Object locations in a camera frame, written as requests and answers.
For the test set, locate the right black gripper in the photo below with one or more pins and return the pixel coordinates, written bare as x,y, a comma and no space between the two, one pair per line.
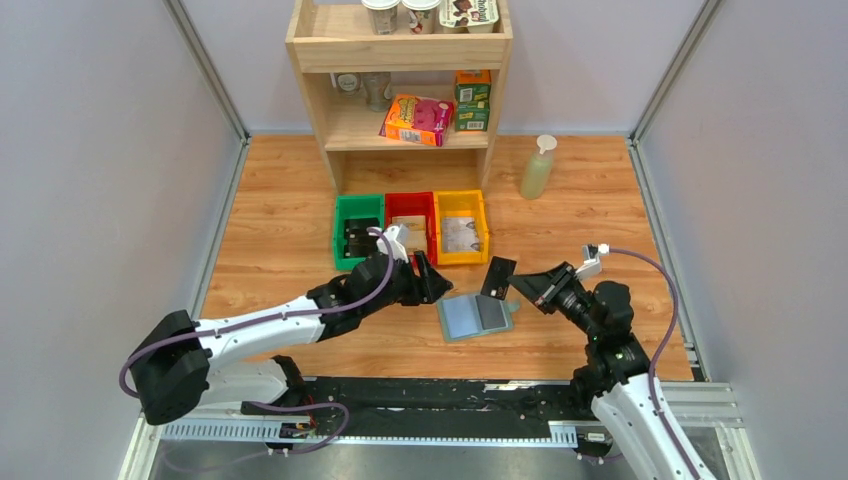
542,287

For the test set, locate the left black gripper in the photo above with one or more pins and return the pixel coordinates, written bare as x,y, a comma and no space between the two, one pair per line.
425,289

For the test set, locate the black credit card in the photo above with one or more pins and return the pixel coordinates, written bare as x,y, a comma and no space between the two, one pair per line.
496,282
493,313

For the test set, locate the grey-green card holder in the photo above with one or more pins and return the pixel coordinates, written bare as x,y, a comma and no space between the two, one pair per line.
460,320

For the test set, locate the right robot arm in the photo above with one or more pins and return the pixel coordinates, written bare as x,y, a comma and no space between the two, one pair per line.
618,383

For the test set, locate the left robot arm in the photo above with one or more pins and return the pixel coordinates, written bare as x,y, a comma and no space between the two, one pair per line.
170,371

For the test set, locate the tan cards in red bin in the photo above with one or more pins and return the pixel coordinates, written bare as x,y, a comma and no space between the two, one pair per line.
416,239

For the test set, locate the white card in yellow bin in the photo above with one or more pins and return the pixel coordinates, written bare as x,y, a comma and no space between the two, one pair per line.
457,224

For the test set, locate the black cards in green bin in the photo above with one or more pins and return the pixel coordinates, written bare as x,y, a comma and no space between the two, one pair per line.
357,242

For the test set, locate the yellow plastic bin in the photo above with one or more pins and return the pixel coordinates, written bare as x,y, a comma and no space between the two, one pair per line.
455,203

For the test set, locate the red plastic bin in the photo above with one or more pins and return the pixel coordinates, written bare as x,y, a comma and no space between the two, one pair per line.
420,203

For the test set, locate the green soap bottle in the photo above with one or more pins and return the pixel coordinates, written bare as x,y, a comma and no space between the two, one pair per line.
538,167

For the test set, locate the green plastic bin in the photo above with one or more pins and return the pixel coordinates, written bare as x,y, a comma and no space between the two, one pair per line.
354,215

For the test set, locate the orange pink snack box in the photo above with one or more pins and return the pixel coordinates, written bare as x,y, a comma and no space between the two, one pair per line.
420,120

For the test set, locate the wooden shelf unit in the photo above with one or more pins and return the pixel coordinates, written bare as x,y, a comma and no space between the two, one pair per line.
419,79

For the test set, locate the green orange carton box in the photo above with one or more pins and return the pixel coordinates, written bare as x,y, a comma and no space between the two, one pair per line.
472,92

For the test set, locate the clear glass on shelf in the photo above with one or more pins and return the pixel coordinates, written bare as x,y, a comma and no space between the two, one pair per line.
378,91

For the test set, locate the glass jar on shelf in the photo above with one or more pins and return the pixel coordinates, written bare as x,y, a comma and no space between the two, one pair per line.
347,84

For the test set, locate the chocolate pudding pack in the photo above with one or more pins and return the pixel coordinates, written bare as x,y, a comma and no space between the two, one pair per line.
472,16

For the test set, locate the middle yogurt cup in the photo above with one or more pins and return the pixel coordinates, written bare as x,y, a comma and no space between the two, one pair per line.
422,15

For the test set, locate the yogurt cup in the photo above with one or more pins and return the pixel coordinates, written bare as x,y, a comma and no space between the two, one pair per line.
382,15
422,15

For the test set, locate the left yogurt cup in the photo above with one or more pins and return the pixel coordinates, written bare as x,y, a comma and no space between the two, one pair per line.
382,15

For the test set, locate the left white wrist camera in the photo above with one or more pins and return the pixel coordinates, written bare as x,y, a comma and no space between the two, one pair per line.
392,241

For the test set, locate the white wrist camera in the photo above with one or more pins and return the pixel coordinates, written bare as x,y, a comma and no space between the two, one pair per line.
392,241
592,259

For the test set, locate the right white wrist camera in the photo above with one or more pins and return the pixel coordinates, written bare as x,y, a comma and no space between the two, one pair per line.
592,259

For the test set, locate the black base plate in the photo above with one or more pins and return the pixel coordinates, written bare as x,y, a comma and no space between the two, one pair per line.
443,408

